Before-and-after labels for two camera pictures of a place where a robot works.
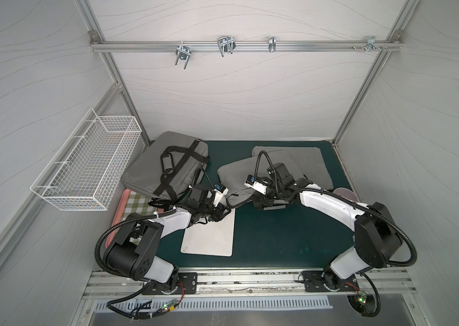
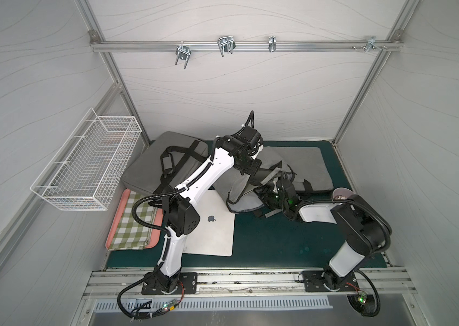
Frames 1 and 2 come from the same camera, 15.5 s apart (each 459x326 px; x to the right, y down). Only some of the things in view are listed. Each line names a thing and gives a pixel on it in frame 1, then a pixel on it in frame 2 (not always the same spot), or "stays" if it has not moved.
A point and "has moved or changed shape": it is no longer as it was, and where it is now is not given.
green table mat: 303,235 stays
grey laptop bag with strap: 168,167 stays
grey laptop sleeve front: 232,172 has moved or changed shape
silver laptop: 214,238 stays
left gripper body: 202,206 → 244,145
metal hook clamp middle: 226,44 stays
